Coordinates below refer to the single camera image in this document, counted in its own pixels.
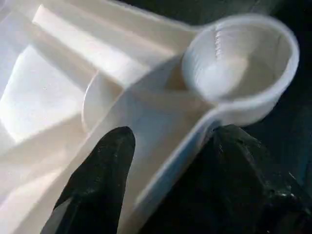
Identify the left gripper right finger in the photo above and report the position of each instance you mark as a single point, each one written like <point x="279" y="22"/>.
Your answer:
<point x="243" y="190"/>

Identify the white plastic table top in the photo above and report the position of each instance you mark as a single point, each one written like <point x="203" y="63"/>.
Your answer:
<point x="97" y="85"/>

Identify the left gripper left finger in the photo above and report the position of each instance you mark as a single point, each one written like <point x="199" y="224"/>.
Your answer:
<point x="97" y="185"/>

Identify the black mat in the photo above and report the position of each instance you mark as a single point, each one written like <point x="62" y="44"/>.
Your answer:
<point x="299" y="134"/>

